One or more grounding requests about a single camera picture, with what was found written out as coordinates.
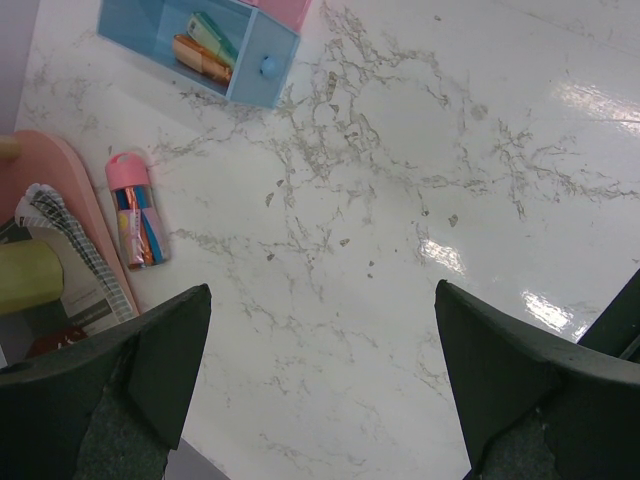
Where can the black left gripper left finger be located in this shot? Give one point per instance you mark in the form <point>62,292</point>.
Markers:
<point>111,406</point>

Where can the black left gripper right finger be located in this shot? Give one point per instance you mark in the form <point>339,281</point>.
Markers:
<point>533,405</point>

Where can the pink capped clear tube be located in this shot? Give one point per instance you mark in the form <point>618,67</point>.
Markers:
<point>142,235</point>

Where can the green mini stapler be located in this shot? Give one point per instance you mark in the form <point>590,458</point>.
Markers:
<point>203,30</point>

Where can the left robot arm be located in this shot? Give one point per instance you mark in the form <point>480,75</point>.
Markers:
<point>531,405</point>

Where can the pink oval shelf rack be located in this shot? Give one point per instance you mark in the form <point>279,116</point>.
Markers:
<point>44,184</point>

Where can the light blue drawer bin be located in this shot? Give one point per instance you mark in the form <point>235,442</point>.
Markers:
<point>266,47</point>

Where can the pink drawer bin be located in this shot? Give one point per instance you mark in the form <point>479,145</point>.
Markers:
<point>291,13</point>

